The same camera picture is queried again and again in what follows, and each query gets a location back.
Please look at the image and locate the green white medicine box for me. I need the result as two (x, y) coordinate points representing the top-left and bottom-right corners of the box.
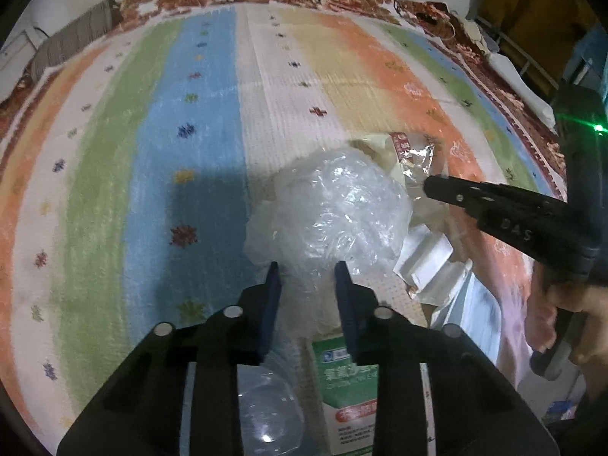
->
(311, 335), (435, 456)

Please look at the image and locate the person's right hand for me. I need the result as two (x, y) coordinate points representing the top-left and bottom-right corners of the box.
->
(526, 261), (608, 371)

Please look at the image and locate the mustard yellow hanging garment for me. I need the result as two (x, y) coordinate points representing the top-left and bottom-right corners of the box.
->
(475, 0), (599, 91)

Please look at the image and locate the clear plastic dome lid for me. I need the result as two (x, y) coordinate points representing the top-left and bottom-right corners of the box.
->
(235, 351), (305, 456)

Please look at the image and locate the clear plastic bag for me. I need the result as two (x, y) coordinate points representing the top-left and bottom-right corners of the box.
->
(243, 148), (413, 290)

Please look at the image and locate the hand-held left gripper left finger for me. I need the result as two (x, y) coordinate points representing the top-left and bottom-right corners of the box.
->
(57, 261), (282, 456)

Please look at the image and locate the colourful striped mat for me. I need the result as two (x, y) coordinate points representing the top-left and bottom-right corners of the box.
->
(0, 2), (571, 438)

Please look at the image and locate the white folded cloth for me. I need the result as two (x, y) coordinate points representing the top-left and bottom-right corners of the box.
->
(489, 52), (556, 129)

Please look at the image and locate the beige paper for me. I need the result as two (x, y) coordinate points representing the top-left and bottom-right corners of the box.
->
(349, 134), (397, 176)

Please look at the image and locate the grey striped pillow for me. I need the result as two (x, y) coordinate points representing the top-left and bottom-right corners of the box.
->
(31, 0), (122, 79)

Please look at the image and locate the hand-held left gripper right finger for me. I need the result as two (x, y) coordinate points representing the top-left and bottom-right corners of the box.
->
(334, 260), (560, 456)

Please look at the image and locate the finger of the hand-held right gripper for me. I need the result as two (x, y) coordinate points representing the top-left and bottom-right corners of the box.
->
(442, 176), (573, 222)
(423, 178), (591, 274)

